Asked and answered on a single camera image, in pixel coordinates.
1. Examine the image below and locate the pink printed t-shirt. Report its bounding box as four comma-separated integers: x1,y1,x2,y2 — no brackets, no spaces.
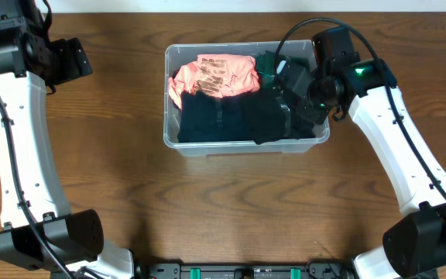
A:
167,54,260,109

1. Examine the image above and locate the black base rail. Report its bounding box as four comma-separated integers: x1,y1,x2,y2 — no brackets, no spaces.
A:
134,262,356,279

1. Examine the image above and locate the clear plastic storage bin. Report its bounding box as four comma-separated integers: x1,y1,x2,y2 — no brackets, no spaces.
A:
163,41,331,157

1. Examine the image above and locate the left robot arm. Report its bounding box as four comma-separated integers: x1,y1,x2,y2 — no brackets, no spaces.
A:
0,0,136,278

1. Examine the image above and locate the left black cable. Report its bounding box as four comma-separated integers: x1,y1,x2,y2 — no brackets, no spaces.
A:
0,75,77,279

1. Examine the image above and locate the black cable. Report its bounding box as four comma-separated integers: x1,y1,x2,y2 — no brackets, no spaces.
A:
272,16,446,233
0,75,77,279

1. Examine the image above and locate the black garment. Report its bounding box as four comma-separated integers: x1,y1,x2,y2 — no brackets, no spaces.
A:
241,88,316,145

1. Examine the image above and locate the right black cable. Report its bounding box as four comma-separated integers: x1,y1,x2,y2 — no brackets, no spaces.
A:
272,16,446,233

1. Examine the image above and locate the dark green garment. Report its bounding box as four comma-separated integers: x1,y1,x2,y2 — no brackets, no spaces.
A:
254,50,311,84

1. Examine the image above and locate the dark navy garment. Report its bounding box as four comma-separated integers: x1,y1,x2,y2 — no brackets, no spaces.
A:
177,91,252,143

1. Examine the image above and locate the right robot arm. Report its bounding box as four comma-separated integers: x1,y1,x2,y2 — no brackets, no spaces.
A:
273,20,446,278

